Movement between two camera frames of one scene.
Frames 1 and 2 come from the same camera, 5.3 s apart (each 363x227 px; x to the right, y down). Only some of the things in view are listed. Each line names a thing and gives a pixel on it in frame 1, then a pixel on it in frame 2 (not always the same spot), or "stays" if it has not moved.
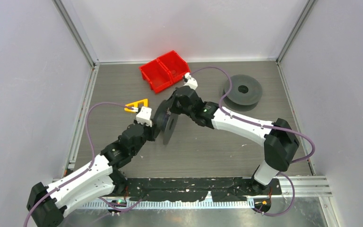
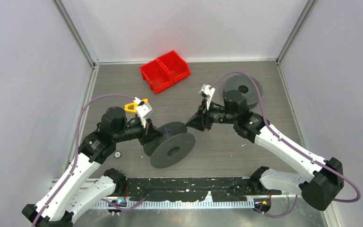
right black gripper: (171, 104) -> (197, 121)
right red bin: (177, 66) stays
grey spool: (165, 124) -> (171, 146)
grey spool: (246, 92) stays
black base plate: (196, 189) stays
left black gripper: (151, 130) stays
